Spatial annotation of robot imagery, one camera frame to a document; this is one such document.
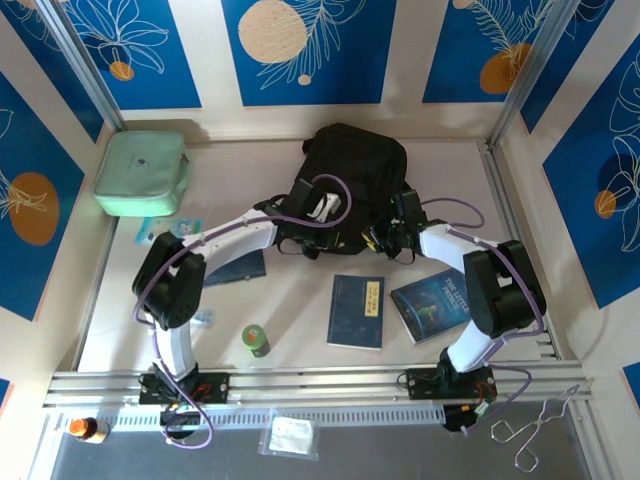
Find black backpack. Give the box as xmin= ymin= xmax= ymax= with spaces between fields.
xmin=252 ymin=122 xmax=409 ymax=261

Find plain dark blue book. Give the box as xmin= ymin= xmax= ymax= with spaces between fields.
xmin=202 ymin=248 xmax=268 ymax=287

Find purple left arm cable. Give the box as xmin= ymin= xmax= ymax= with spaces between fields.
xmin=133 ymin=173 xmax=353 ymax=449

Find blue book with yellow label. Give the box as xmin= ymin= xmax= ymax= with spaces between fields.
xmin=326 ymin=273 xmax=385 ymax=352

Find aluminium side rail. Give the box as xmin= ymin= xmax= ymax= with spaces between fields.
xmin=477 ymin=140 xmax=564 ymax=362

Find metal tongs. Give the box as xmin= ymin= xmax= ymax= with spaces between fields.
xmin=490 ymin=383 xmax=582 ymax=472

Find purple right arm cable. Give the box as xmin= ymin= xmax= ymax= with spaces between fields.
xmin=422 ymin=197 xmax=547 ymax=436

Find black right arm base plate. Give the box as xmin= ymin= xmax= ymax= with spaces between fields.
xmin=405 ymin=367 xmax=496 ymax=401

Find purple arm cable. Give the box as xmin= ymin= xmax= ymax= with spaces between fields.
xmin=133 ymin=173 xmax=353 ymax=449
xmin=422 ymin=197 xmax=547 ymax=436

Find mint green zip pouch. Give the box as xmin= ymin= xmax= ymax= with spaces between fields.
xmin=93 ymin=130 xmax=192 ymax=217

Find green lidded can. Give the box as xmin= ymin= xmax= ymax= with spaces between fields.
xmin=241 ymin=323 xmax=272 ymax=359

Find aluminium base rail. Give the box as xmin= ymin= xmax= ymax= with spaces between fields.
xmin=42 ymin=367 xmax=594 ymax=409

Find aluminium frame post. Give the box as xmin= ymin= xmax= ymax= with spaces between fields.
xmin=487 ymin=0 xmax=581 ymax=149
xmin=37 ymin=0 xmax=126 ymax=132

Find white slotted cable duct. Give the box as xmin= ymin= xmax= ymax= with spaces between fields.
xmin=49 ymin=405 xmax=446 ymax=429

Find blue Little Prince book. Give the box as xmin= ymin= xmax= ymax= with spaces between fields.
xmin=389 ymin=268 xmax=474 ymax=345

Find blue tissue pack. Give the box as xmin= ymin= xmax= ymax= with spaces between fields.
xmin=135 ymin=216 xmax=204 ymax=247

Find clear bag with white pad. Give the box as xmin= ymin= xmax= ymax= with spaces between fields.
xmin=258 ymin=408 xmax=320 ymax=462

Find brown bottle with orange cap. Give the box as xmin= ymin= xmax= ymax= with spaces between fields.
xmin=68 ymin=416 xmax=111 ymax=445

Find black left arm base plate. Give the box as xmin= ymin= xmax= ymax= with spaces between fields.
xmin=138 ymin=372 xmax=231 ymax=405

